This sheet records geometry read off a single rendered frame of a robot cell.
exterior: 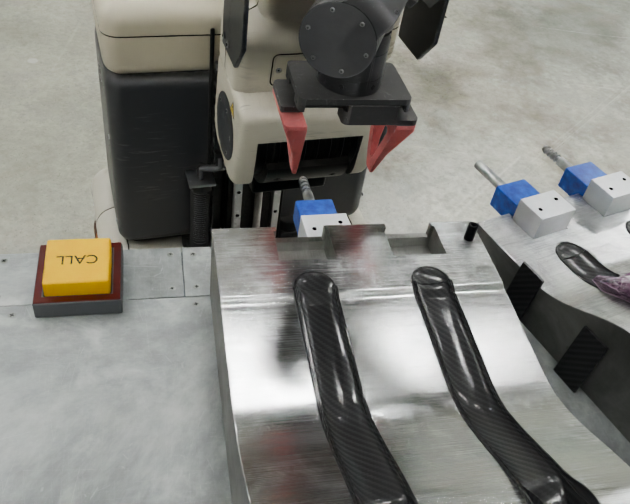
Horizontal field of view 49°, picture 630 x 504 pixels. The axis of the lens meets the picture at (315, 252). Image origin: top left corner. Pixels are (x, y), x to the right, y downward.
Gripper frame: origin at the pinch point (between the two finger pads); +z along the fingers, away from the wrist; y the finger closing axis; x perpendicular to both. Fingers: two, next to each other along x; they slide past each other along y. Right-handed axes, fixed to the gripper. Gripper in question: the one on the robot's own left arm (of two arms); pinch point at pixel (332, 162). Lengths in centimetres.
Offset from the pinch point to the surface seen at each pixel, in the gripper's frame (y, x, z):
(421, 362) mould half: 3.2, -21.4, 4.2
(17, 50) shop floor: -59, 192, 93
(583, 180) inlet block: 32.1, 2.9, 5.4
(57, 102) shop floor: -44, 158, 93
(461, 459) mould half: 2.1, -31.5, 1.6
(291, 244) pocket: -4.5, -5.6, 5.5
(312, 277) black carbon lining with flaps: -3.9, -11.5, 3.9
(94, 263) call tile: -23.0, -3.2, 9.2
